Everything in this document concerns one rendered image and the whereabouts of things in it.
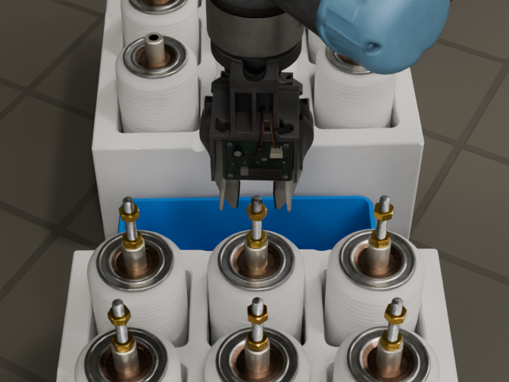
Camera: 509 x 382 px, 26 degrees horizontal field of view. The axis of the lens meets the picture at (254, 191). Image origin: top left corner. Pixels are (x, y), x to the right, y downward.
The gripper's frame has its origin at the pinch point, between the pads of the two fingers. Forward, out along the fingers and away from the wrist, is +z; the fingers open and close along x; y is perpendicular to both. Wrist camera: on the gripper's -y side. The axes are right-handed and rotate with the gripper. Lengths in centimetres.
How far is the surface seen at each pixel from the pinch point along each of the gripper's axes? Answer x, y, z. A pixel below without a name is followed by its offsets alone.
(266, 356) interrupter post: 1.3, 13.2, 7.3
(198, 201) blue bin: -7.5, -19.2, 22.7
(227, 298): -2.6, 4.6, 10.2
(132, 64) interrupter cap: -15.2, -28.0, 9.1
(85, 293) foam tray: -17.6, -0.3, 16.5
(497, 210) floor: 31, -30, 34
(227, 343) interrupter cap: -2.3, 10.7, 9.1
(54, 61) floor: -32, -58, 34
